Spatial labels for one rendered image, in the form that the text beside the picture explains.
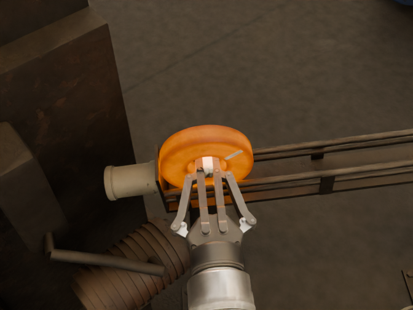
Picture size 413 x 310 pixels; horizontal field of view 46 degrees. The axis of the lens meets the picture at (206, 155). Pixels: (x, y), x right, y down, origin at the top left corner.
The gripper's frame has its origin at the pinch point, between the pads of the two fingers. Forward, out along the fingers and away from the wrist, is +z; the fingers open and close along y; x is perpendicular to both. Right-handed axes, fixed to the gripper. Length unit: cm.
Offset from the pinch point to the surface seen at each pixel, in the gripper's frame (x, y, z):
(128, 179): -4.0, -13.2, -1.3
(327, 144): -3.2, 21.3, 2.7
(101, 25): 12.8, -15.3, 17.4
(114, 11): -80, -31, 133
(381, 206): -75, 59, 24
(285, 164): -9.2, 14.8, 2.8
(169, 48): -79, -7, 106
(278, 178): -3.7, 11.8, -3.2
